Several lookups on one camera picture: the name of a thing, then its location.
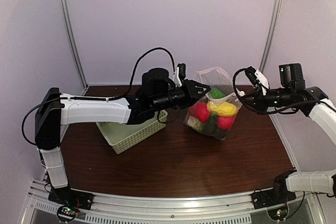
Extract right circuit board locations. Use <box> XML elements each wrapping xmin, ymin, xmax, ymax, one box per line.
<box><xmin>267</xmin><ymin>207</ymin><xmax>288</xmax><ymax>221</ymax></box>

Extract green plastic basket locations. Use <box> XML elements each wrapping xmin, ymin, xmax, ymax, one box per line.
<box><xmin>96</xmin><ymin>110</ymin><xmax>168</xmax><ymax>154</ymax></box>

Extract white toy cauliflower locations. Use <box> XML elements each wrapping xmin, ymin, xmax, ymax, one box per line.
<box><xmin>187</xmin><ymin>116</ymin><xmax>203</xmax><ymax>131</ymax></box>

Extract green toy cucumber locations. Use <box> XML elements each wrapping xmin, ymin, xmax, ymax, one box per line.
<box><xmin>203</xmin><ymin>113</ymin><xmax>217</xmax><ymax>135</ymax></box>

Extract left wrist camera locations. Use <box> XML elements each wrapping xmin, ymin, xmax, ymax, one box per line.
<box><xmin>173</xmin><ymin>63</ymin><xmax>186</xmax><ymax>87</ymax></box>

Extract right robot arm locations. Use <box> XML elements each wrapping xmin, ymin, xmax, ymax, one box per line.
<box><xmin>242</xmin><ymin>63</ymin><xmax>335</xmax><ymax>204</ymax></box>

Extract aluminium corner post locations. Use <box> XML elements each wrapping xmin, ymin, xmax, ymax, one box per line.
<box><xmin>60</xmin><ymin>0</ymin><xmax>88</xmax><ymax>89</ymax></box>
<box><xmin>259</xmin><ymin>0</ymin><xmax>283</xmax><ymax>72</ymax></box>

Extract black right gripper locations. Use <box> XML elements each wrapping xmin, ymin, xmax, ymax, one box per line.
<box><xmin>239</xmin><ymin>84</ymin><xmax>294</xmax><ymax>115</ymax></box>

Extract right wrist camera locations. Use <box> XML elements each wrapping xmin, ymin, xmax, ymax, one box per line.
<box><xmin>244</xmin><ymin>67</ymin><xmax>270</xmax><ymax>96</ymax></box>

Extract black left camera cable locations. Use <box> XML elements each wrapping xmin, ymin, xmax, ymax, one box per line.
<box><xmin>21</xmin><ymin>47</ymin><xmax>176</xmax><ymax>146</ymax></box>

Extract black camera cable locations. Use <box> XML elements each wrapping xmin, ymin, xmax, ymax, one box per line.
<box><xmin>232</xmin><ymin>67</ymin><xmax>321</xmax><ymax>116</ymax></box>
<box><xmin>21</xmin><ymin>47</ymin><xmax>176</xmax><ymax>146</ymax></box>

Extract red toy strawberry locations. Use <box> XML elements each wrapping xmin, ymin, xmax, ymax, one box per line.
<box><xmin>189</xmin><ymin>102</ymin><xmax>210</xmax><ymax>123</ymax></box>

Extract left aluminium corner post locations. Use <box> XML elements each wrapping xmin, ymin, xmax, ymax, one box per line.
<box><xmin>60</xmin><ymin>0</ymin><xmax>88</xmax><ymax>89</ymax></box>

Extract green toy bell pepper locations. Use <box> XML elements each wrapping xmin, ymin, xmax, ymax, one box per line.
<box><xmin>209</xmin><ymin>88</ymin><xmax>226</xmax><ymax>102</ymax></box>

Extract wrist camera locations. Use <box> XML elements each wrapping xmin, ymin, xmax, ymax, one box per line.
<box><xmin>244</xmin><ymin>67</ymin><xmax>270</xmax><ymax>96</ymax></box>
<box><xmin>173</xmin><ymin>63</ymin><xmax>186</xmax><ymax>87</ymax></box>

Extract red toy apple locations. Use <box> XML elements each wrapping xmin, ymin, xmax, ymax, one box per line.
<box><xmin>217</xmin><ymin>116</ymin><xmax>235</xmax><ymax>130</ymax></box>

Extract left circuit board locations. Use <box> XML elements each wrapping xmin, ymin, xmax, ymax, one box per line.
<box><xmin>56</xmin><ymin>206</ymin><xmax>80</xmax><ymax>222</ymax></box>

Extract yellow toy corn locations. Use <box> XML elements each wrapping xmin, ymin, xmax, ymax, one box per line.
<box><xmin>207</xmin><ymin>101</ymin><xmax>238</xmax><ymax>117</ymax></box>

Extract clear zip top bag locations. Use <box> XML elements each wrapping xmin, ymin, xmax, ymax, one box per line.
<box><xmin>184</xmin><ymin>67</ymin><xmax>242</xmax><ymax>141</ymax></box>

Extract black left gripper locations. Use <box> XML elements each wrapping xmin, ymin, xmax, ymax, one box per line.
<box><xmin>152</xmin><ymin>79</ymin><xmax>211</xmax><ymax>112</ymax></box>

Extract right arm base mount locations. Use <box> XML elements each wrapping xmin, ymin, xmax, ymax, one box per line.
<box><xmin>251</xmin><ymin>188</ymin><xmax>296</xmax><ymax>209</ymax></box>

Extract circuit board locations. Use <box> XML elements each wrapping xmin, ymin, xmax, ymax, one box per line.
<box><xmin>267</xmin><ymin>207</ymin><xmax>288</xmax><ymax>221</ymax></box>
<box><xmin>56</xmin><ymin>206</ymin><xmax>80</xmax><ymax>222</ymax></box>

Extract right aluminium corner post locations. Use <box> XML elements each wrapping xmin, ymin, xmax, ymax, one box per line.
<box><xmin>259</xmin><ymin>0</ymin><xmax>283</xmax><ymax>72</ymax></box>

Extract black right camera cable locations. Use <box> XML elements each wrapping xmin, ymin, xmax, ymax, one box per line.
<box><xmin>232</xmin><ymin>67</ymin><xmax>321</xmax><ymax>116</ymax></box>

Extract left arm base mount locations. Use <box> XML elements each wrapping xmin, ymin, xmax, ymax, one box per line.
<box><xmin>48</xmin><ymin>187</ymin><xmax>93</xmax><ymax>210</ymax></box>

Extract aluminium front frame rail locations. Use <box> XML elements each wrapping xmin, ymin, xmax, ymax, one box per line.
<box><xmin>26</xmin><ymin>179</ymin><xmax>320</xmax><ymax>224</ymax></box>

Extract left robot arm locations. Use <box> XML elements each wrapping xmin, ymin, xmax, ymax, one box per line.
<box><xmin>35</xmin><ymin>64</ymin><xmax>211</xmax><ymax>205</ymax></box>

